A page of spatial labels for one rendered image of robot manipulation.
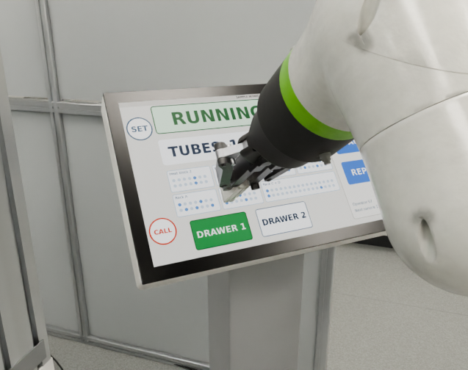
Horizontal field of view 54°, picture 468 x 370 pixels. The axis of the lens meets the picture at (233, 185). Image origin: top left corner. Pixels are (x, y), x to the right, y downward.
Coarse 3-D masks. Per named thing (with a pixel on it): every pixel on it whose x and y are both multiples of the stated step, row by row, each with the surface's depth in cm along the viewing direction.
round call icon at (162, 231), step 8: (168, 216) 68; (152, 224) 67; (160, 224) 67; (168, 224) 67; (152, 232) 66; (160, 232) 66; (168, 232) 67; (176, 232) 67; (152, 240) 66; (160, 240) 66; (168, 240) 66; (176, 240) 67
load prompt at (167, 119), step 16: (160, 112) 74; (176, 112) 75; (192, 112) 76; (208, 112) 77; (224, 112) 78; (240, 112) 79; (160, 128) 73; (176, 128) 74; (192, 128) 75; (208, 128) 76
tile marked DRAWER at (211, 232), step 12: (216, 216) 70; (228, 216) 71; (240, 216) 72; (192, 228) 68; (204, 228) 69; (216, 228) 69; (228, 228) 70; (240, 228) 71; (204, 240) 68; (216, 240) 69; (228, 240) 69; (240, 240) 70
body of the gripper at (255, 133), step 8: (256, 112) 45; (256, 120) 44; (256, 128) 44; (248, 136) 46; (256, 136) 44; (264, 136) 43; (248, 144) 46; (256, 144) 45; (264, 144) 44; (240, 152) 47; (248, 152) 47; (256, 152) 47; (264, 152) 44; (272, 152) 44; (280, 152) 43; (248, 160) 49; (256, 160) 50; (272, 160) 45; (280, 160) 44; (288, 160) 44; (296, 160) 44; (288, 168) 46
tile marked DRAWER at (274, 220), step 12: (288, 204) 75; (300, 204) 76; (264, 216) 73; (276, 216) 74; (288, 216) 74; (300, 216) 75; (264, 228) 72; (276, 228) 73; (288, 228) 73; (300, 228) 74
